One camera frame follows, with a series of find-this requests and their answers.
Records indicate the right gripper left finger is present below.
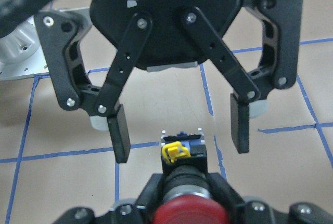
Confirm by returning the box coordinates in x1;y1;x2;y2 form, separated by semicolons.
54;174;165;223

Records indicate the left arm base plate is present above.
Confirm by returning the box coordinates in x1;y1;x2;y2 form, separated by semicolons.
0;7;91;82

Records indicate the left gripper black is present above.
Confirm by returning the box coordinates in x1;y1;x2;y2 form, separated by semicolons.
90;0;242;70

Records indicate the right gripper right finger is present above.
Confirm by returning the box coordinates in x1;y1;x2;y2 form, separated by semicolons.
207;173;332;223

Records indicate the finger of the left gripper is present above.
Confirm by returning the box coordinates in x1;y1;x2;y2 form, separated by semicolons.
179;0;303;154
34;10;153;163

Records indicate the red emergency stop button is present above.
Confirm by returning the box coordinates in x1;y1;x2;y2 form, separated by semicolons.
151;128;230;223

